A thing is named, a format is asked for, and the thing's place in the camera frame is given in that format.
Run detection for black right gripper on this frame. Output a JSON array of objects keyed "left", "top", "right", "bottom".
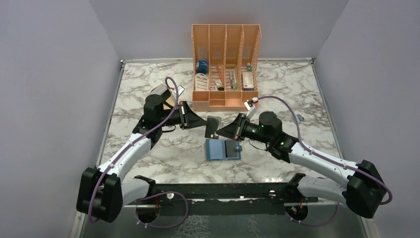
[{"left": 216, "top": 113, "right": 272, "bottom": 144}]

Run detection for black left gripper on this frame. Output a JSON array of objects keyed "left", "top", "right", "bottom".
[{"left": 157, "top": 101, "right": 208, "bottom": 130}]

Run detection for dark credit card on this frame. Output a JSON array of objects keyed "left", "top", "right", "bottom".
[
  {"left": 225, "top": 140, "right": 238, "bottom": 159},
  {"left": 205, "top": 116, "right": 221, "bottom": 139}
]

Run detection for teal leather card holder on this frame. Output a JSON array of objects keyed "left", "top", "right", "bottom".
[{"left": 206, "top": 139, "right": 243, "bottom": 161}]

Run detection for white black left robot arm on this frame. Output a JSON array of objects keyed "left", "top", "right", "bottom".
[{"left": 76, "top": 94, "right": 207, "bottom": 223}]

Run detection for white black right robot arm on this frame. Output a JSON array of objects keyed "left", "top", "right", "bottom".
[{"left": 216, "top": 112, "right": 386, "bottom": 218}]

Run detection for white rounded label card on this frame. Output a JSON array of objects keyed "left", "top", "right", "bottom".
[{"left": 194, "top": 73, "right": 209, "bottom": 91}]

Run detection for silver credit card in tray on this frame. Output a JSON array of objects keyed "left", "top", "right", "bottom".
[{"left": 151, "top": 84, "right": 170, "bottom": 97}]

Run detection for beige oval tray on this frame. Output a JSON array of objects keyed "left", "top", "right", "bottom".
[{"left": 161, "top": 88, "right": 175, "bottom": 110}]

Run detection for blue tape roll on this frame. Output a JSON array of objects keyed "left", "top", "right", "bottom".
[{"left": 196, "top": 59, "right": 209, "bottom": 74}]

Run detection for white red box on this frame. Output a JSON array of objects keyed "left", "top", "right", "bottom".
[{"left": 242, "top": 71, "right": 255, "bottom": 91}]

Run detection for pens in organizer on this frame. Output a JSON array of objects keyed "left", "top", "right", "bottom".
[{"left": 228, "top": 69, "right": 238, "bottom": 90}]

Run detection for orange desk file organizer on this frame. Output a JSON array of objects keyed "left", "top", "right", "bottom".
[{"left": 192, "top": 24, "right": 262, "bottom": 112}]

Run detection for light blue small clip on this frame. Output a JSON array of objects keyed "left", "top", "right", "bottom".
[{"left": 294, "top": 111, "right": 305, "bottom": 123}]

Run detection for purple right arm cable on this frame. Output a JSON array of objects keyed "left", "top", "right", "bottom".
[{"left": 253, "top": 95, "right": 393, "bottom": 227}]

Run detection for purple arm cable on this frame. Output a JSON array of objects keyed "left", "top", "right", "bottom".
[
  {"left": 253, "top": 95, "right": 393, "bottom": 227},
  {"left": 87, "top": 76, "right": 190, "bottom": 230}
]

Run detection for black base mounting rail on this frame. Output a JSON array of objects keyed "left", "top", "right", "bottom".
[{"left": 131, "top": 182, "right": 318, "bottom": 216}]

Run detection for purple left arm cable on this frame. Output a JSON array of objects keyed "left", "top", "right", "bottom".
[{"left": 87, "top": 76, "right": 190, "bottom": 230}]

